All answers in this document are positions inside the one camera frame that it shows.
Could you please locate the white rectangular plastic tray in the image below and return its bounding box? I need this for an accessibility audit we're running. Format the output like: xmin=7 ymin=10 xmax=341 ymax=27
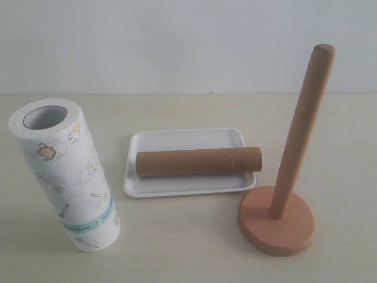
xmin=123 ymin=127 xmax=256 ymax=198

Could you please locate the wooden paper towel holder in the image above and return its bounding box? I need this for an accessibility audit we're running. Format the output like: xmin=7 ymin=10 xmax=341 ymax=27
xmin=238 ymin=44 xmax=336 ymax=256

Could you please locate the white printed paper towel roll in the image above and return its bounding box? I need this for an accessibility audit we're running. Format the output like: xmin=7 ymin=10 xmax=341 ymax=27
xmin=8 ymin=98 xmax=121 ymax=252

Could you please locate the brown cardboard tube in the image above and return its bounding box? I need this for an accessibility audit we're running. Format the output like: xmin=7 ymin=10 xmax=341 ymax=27
xmin=135 ymin=147 xmax=263 ymax=177

